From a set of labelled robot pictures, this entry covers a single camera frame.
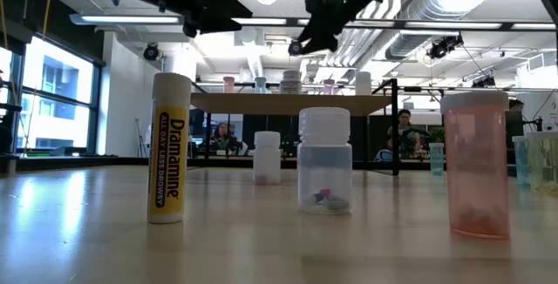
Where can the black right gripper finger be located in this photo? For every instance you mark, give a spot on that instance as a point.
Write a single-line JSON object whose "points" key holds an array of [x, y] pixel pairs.
{"points": [[322, 38]]}

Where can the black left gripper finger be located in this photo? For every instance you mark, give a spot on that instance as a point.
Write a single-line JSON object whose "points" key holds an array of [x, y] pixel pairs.
{"points": [[222, 18]]}

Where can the pink translucent pill vial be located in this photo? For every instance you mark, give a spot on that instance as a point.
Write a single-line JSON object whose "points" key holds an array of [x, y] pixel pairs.
{"points": [[329, 88]]}

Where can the large white labelled medicine bottle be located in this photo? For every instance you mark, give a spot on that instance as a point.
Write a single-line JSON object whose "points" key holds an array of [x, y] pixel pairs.
{"points": [[290, 83]]}

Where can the red translucent pill vial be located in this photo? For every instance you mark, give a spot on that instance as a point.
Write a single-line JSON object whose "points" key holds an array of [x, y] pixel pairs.
{"points": [[228, 85]]}

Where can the teal translucent pill vial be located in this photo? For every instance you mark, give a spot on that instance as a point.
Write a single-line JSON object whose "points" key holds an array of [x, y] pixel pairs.
{"points": [[260, 85], [436, 160]]}

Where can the clear plastic bottle with pills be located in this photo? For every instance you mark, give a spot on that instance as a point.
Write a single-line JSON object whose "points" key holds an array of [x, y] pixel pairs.
{"points": [[324, 166]]}

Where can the yellow Dramamine tube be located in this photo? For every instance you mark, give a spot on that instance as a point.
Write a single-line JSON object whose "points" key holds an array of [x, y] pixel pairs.
{"points": [[170, 157]]}

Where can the orange translucent pill vial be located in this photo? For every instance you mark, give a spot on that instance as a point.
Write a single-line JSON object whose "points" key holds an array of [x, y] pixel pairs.
{"points": [[475, 166]]}

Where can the blue-green translucent pill vial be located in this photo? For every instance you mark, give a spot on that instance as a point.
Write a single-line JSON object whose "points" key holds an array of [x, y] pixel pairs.
{"points": [[521, 162]]}

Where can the yellow translucent pill vial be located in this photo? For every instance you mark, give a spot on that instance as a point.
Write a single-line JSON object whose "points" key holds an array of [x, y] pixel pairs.
{"points": [[545, 164]]}

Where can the black ceiling spotlight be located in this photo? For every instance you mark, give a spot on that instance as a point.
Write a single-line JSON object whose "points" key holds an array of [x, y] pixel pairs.
{"points": [[444, 46], [151, 52], [295, 48]]}

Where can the long ceiling light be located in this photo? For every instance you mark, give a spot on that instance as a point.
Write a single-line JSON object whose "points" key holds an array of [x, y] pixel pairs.
{"points": [[453, 25], [259, 21], [535, 26], [126, 19]]}

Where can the person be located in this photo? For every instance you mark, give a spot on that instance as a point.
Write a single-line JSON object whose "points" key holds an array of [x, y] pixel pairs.
{"points": [[516, 118], [222, 138], [405, 127]]}

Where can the large glass window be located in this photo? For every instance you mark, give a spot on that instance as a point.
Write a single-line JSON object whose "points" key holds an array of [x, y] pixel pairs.
{"points": [[56, 79]]}

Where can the wooden shelf black metal frame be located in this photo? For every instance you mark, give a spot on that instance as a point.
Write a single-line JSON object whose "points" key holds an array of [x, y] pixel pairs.
{"points": [[283, 104]]}

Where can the silver ventilation duct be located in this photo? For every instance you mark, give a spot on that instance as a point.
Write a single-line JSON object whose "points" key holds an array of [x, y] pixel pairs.
{"points": [[436, 5]]}

